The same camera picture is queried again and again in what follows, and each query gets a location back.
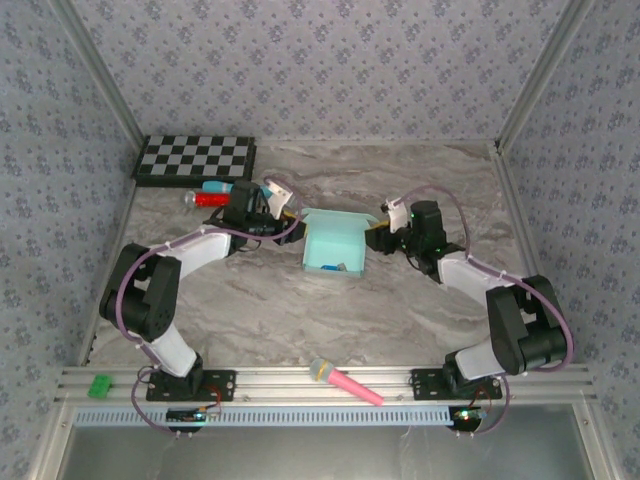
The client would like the mint green paper box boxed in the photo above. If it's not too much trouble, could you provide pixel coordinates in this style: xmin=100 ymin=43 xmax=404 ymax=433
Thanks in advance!
xmin=299 ymin=207 xmax=380 ymax=279

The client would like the red can with clear cap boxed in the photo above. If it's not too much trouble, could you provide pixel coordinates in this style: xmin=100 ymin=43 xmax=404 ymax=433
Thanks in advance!
xmin=183 ymin=189 xmax=232 ymax=210

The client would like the black white chessboard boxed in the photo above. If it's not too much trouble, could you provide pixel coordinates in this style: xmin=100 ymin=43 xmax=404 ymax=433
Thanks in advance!
xmin=131 ymin=133 xmax=259 ymax=189

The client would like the pink toy microphone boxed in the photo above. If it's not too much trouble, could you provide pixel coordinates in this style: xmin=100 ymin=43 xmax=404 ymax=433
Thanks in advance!
xmin=308 ymin=357 xmax=385 ymax=407

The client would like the aluminium table edge beam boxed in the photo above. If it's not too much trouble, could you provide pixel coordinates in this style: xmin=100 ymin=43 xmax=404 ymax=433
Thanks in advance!
xmin=54 ymin=364 xmax=599 ymax=406

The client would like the green toy brick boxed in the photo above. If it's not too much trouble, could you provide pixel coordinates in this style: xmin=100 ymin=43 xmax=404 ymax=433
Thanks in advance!
xmin=87 ymin=373 xmax=115 ymax=400

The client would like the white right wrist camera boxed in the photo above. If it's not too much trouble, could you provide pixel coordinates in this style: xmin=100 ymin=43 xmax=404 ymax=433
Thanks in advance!
xmin=380 ymin=196 xmax=412 ymax=234

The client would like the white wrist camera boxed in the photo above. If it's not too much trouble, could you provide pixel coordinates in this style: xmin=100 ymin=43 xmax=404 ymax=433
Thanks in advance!
xmin=260 ymin=180 xmax=294 ymax=210
xmin=380 ymin=196 xmax=412 ymax=234

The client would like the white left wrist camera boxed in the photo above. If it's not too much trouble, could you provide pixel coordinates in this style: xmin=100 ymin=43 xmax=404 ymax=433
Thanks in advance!
xmin=260 ymin=180 xmax=294 ymax=210

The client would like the aluminium table rear rail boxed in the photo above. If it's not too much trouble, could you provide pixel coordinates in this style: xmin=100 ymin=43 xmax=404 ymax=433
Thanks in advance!
xmin=254 ymin=138 xmax=501 ymax=148

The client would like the aluminium table side rail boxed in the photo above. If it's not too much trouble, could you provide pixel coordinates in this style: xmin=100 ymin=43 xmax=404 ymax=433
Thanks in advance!
xmin=77 ymin=144 xmax=144 ymax=369
xmin=489 ymin=144 xmax=571 ymax=364

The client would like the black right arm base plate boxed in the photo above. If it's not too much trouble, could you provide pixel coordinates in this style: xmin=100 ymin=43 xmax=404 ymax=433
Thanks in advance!
xmin=409 ymin=367 xmax=504 ymax=401

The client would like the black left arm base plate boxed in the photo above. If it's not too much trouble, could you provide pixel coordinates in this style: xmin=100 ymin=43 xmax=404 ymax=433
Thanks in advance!
xmin=145 ymin=368 xmax=237 ymax=402

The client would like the grey slotted cable duct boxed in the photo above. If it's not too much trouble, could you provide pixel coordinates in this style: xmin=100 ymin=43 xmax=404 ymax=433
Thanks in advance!
xmin=73 ymin=405 xmax=460 ymax=427

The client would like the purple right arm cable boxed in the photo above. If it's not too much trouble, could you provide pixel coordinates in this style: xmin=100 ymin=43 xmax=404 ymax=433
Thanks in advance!
xmin=387 ymin=184 xmax=576 ymax=441

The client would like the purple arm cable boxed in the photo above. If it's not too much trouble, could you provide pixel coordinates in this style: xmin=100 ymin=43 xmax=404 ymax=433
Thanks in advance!
xmin=115 ymin=174 xmax=303 ymax=440
xmin=387 ymin=184 xmax=576 ymax=441

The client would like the aluminium frame corner post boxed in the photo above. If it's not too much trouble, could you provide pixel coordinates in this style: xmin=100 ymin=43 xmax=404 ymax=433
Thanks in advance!
xmin=494 ymin=0 xmax=596 ymax=151
xmin=49 ymin=0 xmax=146 ymax=146

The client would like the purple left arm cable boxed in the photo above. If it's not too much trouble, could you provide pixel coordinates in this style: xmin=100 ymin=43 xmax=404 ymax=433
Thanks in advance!
xmin=115 ymin=174 xmax=303 ymax=440

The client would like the aluminium frame leg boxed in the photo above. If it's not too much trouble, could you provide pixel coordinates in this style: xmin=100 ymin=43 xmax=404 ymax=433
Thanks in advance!
xmin=569 ymin=399 xmax=621 ymax=480
xmin=29 ymin=404 xmax=76 ymax=480

